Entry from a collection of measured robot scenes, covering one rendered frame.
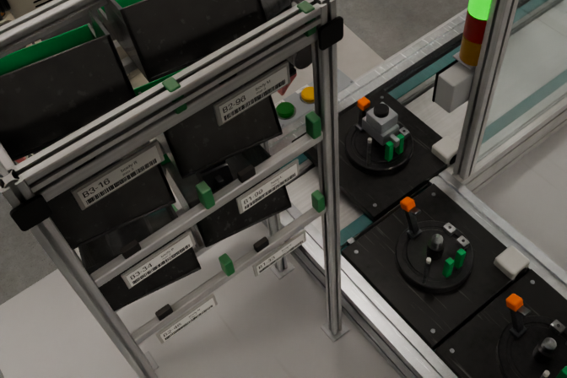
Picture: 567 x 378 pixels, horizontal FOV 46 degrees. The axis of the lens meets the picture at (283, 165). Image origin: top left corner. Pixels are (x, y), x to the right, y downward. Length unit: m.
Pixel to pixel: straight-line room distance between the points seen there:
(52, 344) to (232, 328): 0.35
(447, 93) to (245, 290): 0.55
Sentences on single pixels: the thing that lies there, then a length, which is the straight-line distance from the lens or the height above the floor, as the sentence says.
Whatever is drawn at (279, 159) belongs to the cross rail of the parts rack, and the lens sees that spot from 0.76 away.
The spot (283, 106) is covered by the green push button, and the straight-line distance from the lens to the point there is 1.48.
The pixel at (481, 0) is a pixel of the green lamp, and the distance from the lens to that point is 1.08.
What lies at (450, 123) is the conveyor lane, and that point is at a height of 0.92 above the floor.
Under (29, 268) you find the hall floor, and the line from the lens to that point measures 2.60.
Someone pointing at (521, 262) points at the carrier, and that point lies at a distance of 1.27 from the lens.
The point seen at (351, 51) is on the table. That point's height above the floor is 0.86.
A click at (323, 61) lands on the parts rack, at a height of 1.59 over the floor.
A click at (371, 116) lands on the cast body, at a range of 1.31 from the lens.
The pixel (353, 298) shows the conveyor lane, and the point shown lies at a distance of 1.24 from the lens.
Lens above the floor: 2.08
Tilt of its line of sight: 53 degrees down
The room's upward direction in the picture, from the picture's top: 7 degrees counter-clockwise
